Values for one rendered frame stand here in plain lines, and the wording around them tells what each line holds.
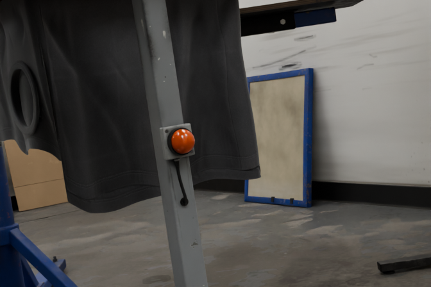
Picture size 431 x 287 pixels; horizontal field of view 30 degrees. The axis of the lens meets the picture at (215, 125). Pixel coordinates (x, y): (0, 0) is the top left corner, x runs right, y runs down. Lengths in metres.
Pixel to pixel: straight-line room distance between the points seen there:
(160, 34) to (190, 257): 0.35
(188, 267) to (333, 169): 3.17
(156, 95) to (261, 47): 3.55
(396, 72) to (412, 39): 0.19
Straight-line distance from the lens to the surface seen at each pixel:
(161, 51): 1.24
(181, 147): 1.21
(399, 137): 3.97
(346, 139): 4.27
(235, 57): 1.65
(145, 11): 1.24
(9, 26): 1.59
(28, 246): 2.76
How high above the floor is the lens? 0.73
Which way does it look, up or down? 3 degrees down
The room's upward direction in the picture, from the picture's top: 8 degrees counter-clockwise
